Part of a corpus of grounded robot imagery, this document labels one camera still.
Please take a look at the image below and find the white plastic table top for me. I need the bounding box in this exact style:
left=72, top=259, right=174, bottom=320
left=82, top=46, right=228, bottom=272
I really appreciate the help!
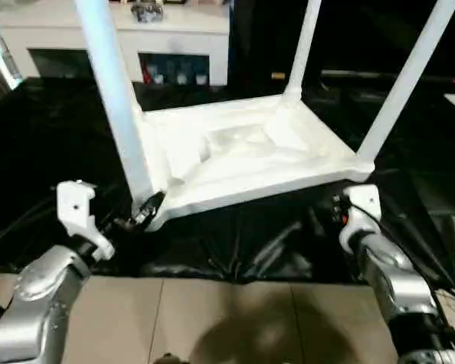
left=140, top=93, right=376, bottom=231

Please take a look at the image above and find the black plastic mat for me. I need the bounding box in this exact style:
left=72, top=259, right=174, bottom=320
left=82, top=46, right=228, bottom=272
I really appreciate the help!
left=0, top=76, right=455, bottom=285

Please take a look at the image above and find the black low shelf board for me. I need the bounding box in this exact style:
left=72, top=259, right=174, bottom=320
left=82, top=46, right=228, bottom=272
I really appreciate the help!
left=322, top=70, right=455, bottom=83

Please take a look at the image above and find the white sideboard cabinet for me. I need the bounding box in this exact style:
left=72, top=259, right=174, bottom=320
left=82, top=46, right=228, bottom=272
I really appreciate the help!
left=0, top=0, right=232, bottom=86

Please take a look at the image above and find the grey crumpled object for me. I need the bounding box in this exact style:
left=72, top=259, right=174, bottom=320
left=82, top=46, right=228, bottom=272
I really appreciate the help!
left=131, top=0, right=165, bottom=22

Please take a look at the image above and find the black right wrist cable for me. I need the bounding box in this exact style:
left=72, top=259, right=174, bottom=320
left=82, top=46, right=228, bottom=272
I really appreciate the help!
left=347, top=199, right=455, bottom=308

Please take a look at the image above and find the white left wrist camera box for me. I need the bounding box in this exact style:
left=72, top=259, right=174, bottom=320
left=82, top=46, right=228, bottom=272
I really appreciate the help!
left=55, top=180, right=116, bottom=262

